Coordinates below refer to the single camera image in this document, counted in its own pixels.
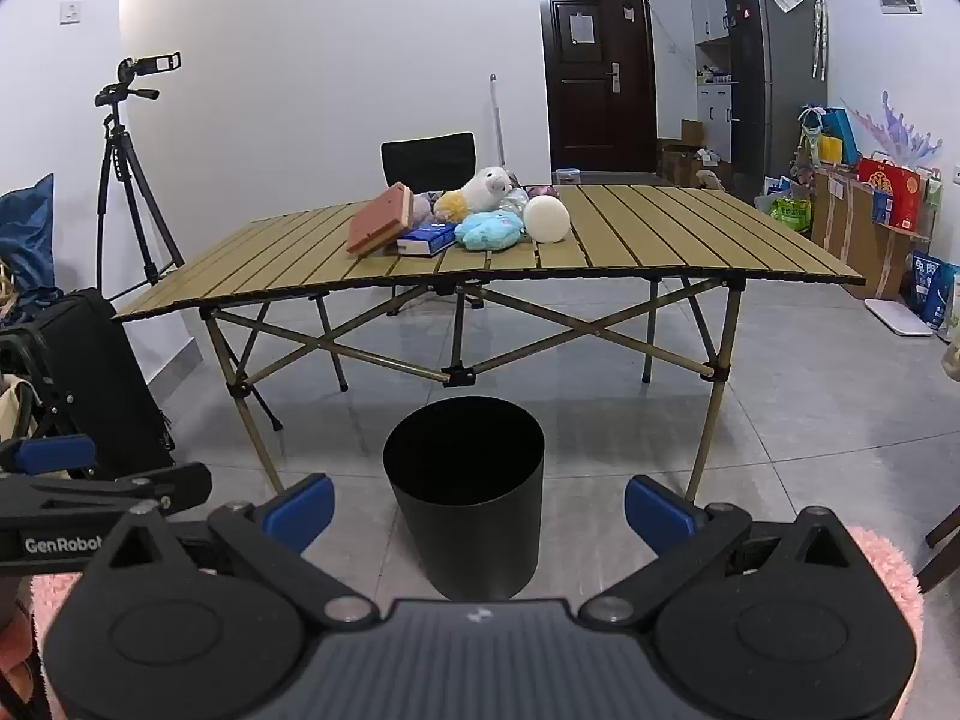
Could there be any dark brown door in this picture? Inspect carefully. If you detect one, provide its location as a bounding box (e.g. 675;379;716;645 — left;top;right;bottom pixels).
537;0;659;173

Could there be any blue gift bag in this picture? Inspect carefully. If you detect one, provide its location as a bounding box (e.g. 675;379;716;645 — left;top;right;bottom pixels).
799;106;860;166

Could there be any black tripod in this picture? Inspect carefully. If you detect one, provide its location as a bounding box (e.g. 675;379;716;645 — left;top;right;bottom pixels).
94;82;185;302

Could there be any purple wall decoration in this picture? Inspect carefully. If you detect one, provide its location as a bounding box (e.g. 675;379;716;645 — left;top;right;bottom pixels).
844;90;944;170

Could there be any black trash bin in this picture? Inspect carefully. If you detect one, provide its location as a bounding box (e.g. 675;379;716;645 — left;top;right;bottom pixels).
382;396;546;601

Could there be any white and yellow plush toy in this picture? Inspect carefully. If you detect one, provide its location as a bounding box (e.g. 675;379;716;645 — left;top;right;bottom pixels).
433;166;515;224

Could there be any tan slatted folding table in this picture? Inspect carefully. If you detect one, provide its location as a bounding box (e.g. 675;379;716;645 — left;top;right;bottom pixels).
112;184;867;503

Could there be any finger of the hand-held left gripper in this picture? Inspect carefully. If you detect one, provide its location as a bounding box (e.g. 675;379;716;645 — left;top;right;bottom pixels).
0;463;213;520
0;433;96;478

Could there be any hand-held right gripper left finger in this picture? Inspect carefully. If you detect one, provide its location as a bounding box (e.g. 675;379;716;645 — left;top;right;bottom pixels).
90;474;380;629

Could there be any dark wooden furniture leg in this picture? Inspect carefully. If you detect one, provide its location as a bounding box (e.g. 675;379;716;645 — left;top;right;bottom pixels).
915;502;960;593

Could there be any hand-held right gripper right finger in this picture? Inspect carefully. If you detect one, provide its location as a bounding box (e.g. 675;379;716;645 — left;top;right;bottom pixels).
581;474;871;631

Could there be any grey refrigerator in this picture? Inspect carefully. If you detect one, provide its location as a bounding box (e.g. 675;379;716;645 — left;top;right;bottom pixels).
724;0;830;200

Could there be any blue pillow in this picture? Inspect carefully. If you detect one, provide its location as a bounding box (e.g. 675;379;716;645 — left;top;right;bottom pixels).
0;172;65;308

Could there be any white floor scale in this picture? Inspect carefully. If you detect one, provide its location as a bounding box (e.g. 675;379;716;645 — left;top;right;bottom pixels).
864;298;935;337

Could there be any white floor cabinet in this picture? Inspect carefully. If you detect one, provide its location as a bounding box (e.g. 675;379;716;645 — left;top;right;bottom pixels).
697;82;734;162

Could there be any black camcorder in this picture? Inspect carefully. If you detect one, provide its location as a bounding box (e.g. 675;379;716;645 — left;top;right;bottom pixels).
116;52;182;88

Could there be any black folding chair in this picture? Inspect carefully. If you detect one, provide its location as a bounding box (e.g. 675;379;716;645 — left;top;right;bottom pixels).
315;133;487;392

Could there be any blue printed bag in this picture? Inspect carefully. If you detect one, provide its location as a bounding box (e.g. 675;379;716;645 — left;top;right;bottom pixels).
911;249;960;331

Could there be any white mop pole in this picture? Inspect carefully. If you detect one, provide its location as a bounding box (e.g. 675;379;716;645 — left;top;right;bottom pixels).
490;73;508;170

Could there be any beige bag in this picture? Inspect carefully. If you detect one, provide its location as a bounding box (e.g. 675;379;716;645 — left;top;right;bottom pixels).
0;371;38;440

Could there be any blue plush toy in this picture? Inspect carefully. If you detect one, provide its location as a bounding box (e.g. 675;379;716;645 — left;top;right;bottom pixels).
454;210;524;251

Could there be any large cardboard box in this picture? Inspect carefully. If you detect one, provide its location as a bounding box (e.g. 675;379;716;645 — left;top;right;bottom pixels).
812;165;931;301

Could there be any green bag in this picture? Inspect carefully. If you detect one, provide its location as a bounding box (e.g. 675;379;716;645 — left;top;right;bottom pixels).
766;195;815;235

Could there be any blue tissue pack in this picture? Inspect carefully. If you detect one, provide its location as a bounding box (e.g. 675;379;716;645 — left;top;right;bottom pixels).
395;223;458;256

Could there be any open cardboard box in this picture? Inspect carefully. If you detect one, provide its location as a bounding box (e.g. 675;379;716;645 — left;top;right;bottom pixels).
660;142;732;188

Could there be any white foam ball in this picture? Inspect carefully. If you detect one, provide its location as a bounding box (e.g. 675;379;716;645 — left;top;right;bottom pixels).
523;195;571;243

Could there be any black suitcase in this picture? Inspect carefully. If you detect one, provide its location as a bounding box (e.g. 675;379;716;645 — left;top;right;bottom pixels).
0;286;177;481

